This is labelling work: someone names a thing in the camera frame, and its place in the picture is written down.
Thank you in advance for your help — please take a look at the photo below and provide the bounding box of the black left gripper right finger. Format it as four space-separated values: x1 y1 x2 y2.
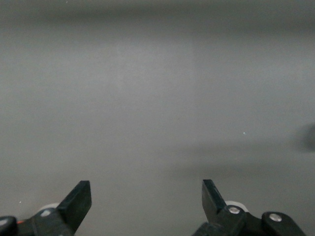
191 179 309 236

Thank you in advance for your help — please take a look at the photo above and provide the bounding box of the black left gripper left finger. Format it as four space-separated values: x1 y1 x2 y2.
0 180 93 236

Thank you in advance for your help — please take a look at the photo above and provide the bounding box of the dark grey table cloth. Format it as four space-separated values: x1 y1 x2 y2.
0 0 315 236

